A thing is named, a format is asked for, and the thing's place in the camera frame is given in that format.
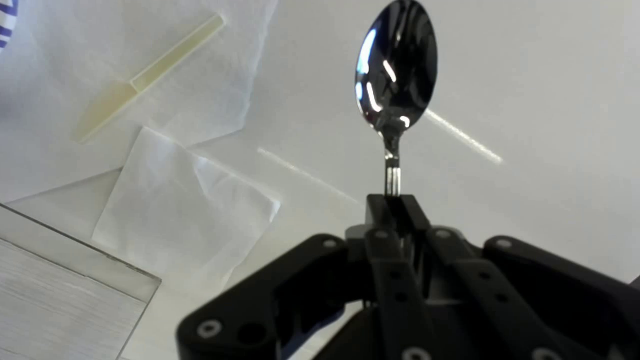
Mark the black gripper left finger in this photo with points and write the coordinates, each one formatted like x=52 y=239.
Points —
x=293 y=301

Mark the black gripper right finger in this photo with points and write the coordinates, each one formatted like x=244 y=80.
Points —
x=533 y=301

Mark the shiny metal spoon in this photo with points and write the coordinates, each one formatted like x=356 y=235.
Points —
x=397 y=67

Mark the blue white paper bowl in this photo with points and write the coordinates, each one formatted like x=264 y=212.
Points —
x=5 y=23

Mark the clear plastic bag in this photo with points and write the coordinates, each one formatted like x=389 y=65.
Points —
x=181 y=206

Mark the clear wrapper with plastic knife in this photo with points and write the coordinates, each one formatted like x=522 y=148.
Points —
x=81 y=53

